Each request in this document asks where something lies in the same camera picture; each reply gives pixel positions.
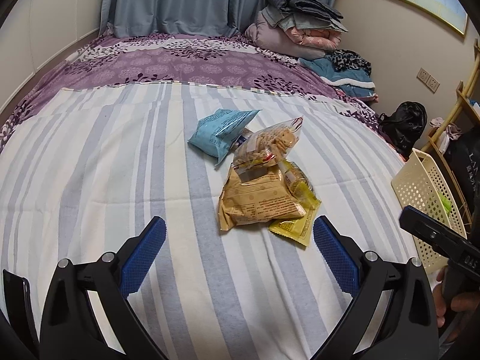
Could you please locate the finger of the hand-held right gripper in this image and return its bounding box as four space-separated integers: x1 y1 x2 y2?
398 205 456 257

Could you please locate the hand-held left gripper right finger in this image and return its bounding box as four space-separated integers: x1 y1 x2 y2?
313 215 439 360

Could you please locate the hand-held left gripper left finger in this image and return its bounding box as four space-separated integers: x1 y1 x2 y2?
39 216 167 360

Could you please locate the cream perforated plastic basket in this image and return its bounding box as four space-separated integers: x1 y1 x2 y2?
391 148 469 274

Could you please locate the yellow-green snack packet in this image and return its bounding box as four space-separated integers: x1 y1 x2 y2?
268 159 322 247

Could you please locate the tan snack packet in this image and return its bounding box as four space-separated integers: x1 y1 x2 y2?
218 165 307 232

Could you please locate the clear bag of crackers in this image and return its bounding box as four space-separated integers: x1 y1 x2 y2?
232 116 304 175

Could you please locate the light blue snack packet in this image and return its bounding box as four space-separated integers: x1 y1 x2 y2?
187 109 262 167

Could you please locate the person's right hand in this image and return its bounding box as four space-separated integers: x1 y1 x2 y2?
431 266 480 329

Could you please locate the striped blanket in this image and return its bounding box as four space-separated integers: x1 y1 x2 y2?
0 80 443 360

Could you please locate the black lettered bag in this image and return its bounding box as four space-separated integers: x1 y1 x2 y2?
444 125 480 229

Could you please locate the pale pink cloth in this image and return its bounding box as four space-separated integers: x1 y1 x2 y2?
429 117 464 141

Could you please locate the bamboo shelf rack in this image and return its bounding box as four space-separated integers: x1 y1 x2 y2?
419 79 480 241

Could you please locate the leopard print cloth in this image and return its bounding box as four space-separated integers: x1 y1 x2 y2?
329 49 373 76

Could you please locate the blue fleece blanket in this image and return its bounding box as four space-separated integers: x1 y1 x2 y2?
299 55 377 100

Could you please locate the purple floral bed sheet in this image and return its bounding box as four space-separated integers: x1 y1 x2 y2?
0 32 406 158

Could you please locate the pink floral quilt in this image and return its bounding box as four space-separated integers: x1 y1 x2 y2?
290 26 344 50

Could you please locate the light grey folded blanket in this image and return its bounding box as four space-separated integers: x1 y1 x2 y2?
261 7 349 34

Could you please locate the dark grey folded blanket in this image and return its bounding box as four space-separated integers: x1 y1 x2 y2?
265 0 344 21

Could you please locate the white wardrobe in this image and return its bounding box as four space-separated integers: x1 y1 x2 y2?
0 0 109 94

